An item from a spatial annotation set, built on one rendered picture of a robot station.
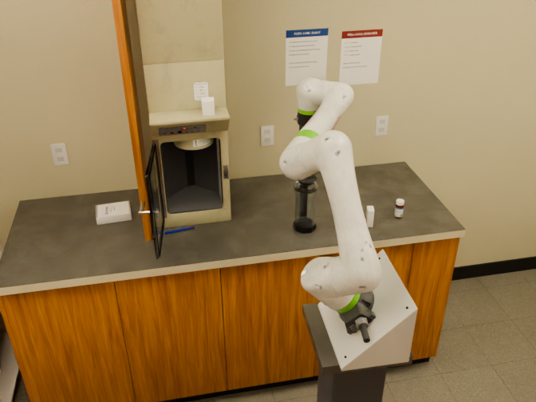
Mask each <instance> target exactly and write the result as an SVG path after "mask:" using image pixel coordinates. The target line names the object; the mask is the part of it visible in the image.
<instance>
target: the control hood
mask: <svg viewBox="0 0 536 402"><path fill-rule="evenodd" d="M229 122H230V116H229V113H228V111H227V108H226V107H219V108H215V114H214V115H212V116H203V113H202V109H201V108H200V109H189V110H179V111H169V112H150V113H149V124H150V130H151V135H152V137H156V136H160V135H159V128H170V127H179V126H189V125H199V124H205V125H206V131H205V132H220V131H227V130H228V127H229Z"/></svg>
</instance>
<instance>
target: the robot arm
mask: <svg viewBox="0 0 536 402"><path fill-rule="evenodd" d="M296 95H297V99H298V114H297V118H294V120H296V121H297V123H298V124H299V132H298V133H297V134H296V136H295V137H294V138H293V139H292V140H291V142H290V143H289V144H288V146H287V147H286V149H285V150H284V152H283V153H282V154H281V157H280V160H279V166H280V169H281V171H282V173H283V174H284V176H286V177H287V178H289V179H292V180H302V179H305V178H307V177H309V176H311V175H312V174H314V173H316V172H320V173H321V175H322V178H323V180H324V184H325V188H326V191H327V194H328V197H329V202H330V206H331V210H332V213H333V220H334V224H335V228H336V233H337V242H338V249H339V256H337V257H319V258H315V259H313V260H311V261H310V262H309V263H308V264H307V265H306V266H305V268H304V270H303V271H302V273H301V285H302V287H303V289H304V290H306V291H307V292H308V293H310V294H311V295H313V296H314V297H315V298H316V299H317V300H319V301H320V302H322V303H323V304H325V305H327V306H328V307H329V308H330V309H332V310H335V311H337V312H338V313H339V317H340V319H341V320H342V321H343V322H344V323H345V326H346V330H347V333H348V334H350V335H351V334H352V333H356V332H357V331H358V330H360V331H361V335H362V338H363V341H364V343H368V342H370V338H369V333H368V330H367V328H368V327H369V323H370V322H372V320H373V319H375V318H376V315H375V313H374V312H373V311H372V308H373V304H374V293H373V290H374V289H376V288H377V287H378V286H379V284H380V282H381V279H382V277H383V269H382V265H381V264H380V260H379V258H378V256H377V253H376V250H375V247H374V245H373V243H372V239H371V236H370V233H369V229H368V226H367V223H366V220H365V215H364V212H363V208H362V205H361V199H360V195H359V191H358V186H357V178H356V173H355V168H354V162H353V146H352V143H351V141H350V139H349V138H348V137H347V136H346V135H345V134H344V133H343V132H340V131H337V130H333V129H334V128H335V126H336V124H337V122H338V121H339V120H340V118H341V116H342V115H343V113H344V112H345V111H346V109H347V108H348V107H349V106H350V105H351V104H352V102H353V99H354V92H353V89H352V88H351V86H350V85H348V84H346V83H344V82H335V81H324V80H321V79H317V78H314V77H306V78H303V79H302V80H300V81H299V83H298V85H297V88H296Z"/></svg>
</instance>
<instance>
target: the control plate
mask: <svg viewBox="0 0 536 402"><path fill-rule="evenodd" d="M194 127H196V128H194ZM197 130H199V131H197ZM178 131H182V133H178ZM186 131H187V132H186ZM192 131H193V132H192ZM205 131H206V125H205V124H199V125H189V126H179V127H170V128H159V135H160V136H169V135H179V134H188V133H197V132H205ZM171 132H174V133H173V134H171ZM164 133H166V134H164Z"/></svg>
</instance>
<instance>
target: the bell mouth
mask: <svg viewBox="0 0 536 402"><path fill-rule="evenodd" d="M213 142H214V139H213V138H210V139H201V140H183V141H174V145H175V146H176V147H178V148H181V149H185V150H199V149H203V148H207V147H209V146H210V145H212V144H213Z"/></svg>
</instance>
